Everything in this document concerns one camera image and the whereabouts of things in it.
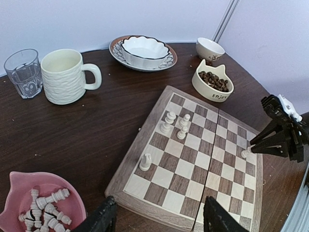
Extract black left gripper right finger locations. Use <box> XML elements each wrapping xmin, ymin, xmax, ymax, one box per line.
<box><xmin>203</xmin><ymin>196</ymin><xmax>248</xmax><ymax>232</ymax></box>

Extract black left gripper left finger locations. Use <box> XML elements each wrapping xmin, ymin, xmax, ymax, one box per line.
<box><xmin>79</xmin><ymin>196</ymin><xmax>117</xmax><ymax>232</ymax></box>

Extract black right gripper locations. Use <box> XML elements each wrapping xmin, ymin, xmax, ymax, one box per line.
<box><xmin>250</xmin><ymin>116</ymin><xmax>309</xmax><ymax>162</ymax></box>

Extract white knight chess piece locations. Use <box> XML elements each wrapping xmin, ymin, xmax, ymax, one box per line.
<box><xmin>139</xmin><ymin>153</ymin><xmax>152</xmax><ymax>171</ymax></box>

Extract white pawn chess piece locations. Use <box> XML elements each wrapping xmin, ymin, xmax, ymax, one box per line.
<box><xmin>177</xmin><ymin>126</ymin><xmax>188</xmax><ymax>140</ymax></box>

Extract white queen chess piece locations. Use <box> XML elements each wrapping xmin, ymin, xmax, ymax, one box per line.
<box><xmin>160</xmin><ymin>112</ymin><xmax>176</xmax><ymax>133</ymax></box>

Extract white chess pieces pile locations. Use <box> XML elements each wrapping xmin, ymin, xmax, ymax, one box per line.
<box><xmin>18</xmin><ymin>188</ymin><xmax>72</xmax><ymax>232</ymax></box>

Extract wooden chess board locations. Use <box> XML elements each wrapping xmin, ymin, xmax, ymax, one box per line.
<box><xmin>105</xmin><ymin>86</ymin><xmax>263</xmax><ymax>232</ymax></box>

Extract dark chess pieces pile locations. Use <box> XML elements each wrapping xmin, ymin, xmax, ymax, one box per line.
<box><xmin>198</xmin><ymin>71</ymin><xmax>229</xmax><ymax>92</ymax></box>

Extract cream cat-ear bowl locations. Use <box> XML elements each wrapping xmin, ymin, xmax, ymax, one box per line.
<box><xmin>192</xmin><ymin>59</ymin><xmax>234</xmax><ymax>102</ymax></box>

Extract pink cat-ear bowl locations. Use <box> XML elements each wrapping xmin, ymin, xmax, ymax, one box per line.
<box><xmin>0</xmin><ymin>172</ymin><xmax>87</xmax><ymax>232</ymax></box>

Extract small white floral bowl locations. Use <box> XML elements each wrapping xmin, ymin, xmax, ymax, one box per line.
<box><xmin>196</xmin><ymin>37</ymin><xmax>225</xmax><ymax>63</ymax></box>

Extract cream ribbed mug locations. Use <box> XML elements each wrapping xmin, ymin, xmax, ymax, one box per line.
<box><xmin>41</xmin><ymin>49</ymin><xmax>102</xmax><ymax>105</ymax></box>

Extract white scalloped bowl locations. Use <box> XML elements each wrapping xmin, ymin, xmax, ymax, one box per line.
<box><xmin>121</xmin><ymin>36</ymin><xmax>169</xmax><ymax>69</ymax></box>

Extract clear drinking glass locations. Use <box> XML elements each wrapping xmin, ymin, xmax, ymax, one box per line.
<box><xmin>4</xmin><ymin>48</ymin><xmax>43</xmax><ymax>99</ymax></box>

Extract patterned ceramic plate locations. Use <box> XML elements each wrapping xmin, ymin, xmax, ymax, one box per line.
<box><xmin>109</xmin><ymin>35</ymin><xmax>178</xmax><ymax>73</ymax></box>

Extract aluminium front rail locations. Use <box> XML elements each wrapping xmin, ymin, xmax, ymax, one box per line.
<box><xmin>281</xmin><ymin>165</ymin><xmax>309</xmax><ymax>232</ymax></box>

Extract right aluminium frame post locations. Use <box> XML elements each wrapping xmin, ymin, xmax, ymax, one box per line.
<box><xmin>212</xmin><ymin>0</ymin><xmax>240</xmax><ymax>43</ymax></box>

